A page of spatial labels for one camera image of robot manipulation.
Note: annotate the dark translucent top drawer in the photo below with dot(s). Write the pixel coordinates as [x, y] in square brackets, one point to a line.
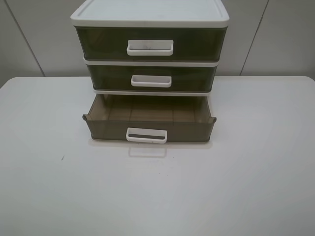
[189, 44]

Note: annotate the dark translucent middle drawer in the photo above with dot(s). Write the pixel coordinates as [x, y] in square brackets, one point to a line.
[184, 79]

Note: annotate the white plastic drawer cabinet frame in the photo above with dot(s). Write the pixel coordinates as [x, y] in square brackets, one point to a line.
[151, 14]

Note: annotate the dark translucent bottom drawer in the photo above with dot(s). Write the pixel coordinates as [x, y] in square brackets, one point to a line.
[150, 119]

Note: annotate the dark translucent drawer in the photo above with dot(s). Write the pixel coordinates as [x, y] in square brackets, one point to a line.
[150, 119]
[184, 79]
[189, 44]

